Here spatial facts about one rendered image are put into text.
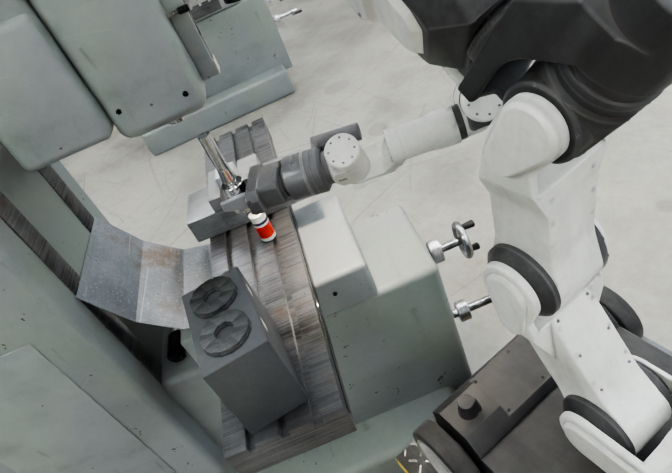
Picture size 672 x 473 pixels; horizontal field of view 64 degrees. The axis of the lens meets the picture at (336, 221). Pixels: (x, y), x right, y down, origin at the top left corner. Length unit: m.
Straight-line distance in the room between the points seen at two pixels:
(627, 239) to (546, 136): 1.80
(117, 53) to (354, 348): 0.95
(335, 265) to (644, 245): 1.40
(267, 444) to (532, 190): 0.63
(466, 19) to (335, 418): 0.70
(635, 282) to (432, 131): 1.43
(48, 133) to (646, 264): 2.00
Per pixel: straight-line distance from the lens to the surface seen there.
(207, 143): 1.01
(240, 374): 0.93
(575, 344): 1.04
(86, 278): 1.39
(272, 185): 1.01
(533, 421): 1.31
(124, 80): 1.12
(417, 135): 0.98
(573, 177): 0.80
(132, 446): 1.62
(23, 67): 1.12
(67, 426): 1.55
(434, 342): 1.63
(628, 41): 0.57
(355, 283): 1.36
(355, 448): 1.79
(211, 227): 1.50
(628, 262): 2.34
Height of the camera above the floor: 1.72
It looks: 37 degrees down
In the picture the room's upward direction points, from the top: 24 degrees counter-clockwise
